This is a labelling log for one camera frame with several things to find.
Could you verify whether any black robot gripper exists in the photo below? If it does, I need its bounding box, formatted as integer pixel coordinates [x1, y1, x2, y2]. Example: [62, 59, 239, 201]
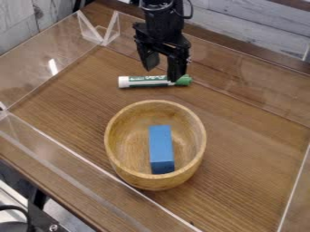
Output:
[133, 4, 192, 82]

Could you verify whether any black cable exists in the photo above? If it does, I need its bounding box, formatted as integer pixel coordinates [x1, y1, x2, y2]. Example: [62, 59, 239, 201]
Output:
[0, 205, 34, 232]

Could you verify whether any blue rectangular block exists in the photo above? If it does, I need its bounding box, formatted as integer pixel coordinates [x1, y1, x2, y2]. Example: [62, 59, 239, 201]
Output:
[148, 125, 175, 174]

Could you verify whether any green and white marker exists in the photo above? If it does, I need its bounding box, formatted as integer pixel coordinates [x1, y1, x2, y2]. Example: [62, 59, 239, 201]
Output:
[117, 74, 192, 88]

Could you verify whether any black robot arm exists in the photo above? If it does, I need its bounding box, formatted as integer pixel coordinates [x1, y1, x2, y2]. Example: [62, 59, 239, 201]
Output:
[132, 0, 193, 82]

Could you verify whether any black metal table frame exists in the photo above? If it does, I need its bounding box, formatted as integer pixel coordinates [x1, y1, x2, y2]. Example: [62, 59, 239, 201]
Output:
[28, 188, 71, 232]

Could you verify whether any clear acrylic tray wall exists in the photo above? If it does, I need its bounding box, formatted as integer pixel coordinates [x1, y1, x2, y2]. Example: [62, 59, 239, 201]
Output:
[0, 6, 310, 232]

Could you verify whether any brown wooden bowl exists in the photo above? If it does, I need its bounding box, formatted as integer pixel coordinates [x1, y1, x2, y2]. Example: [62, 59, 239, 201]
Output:
[104, 100, 207, 191]

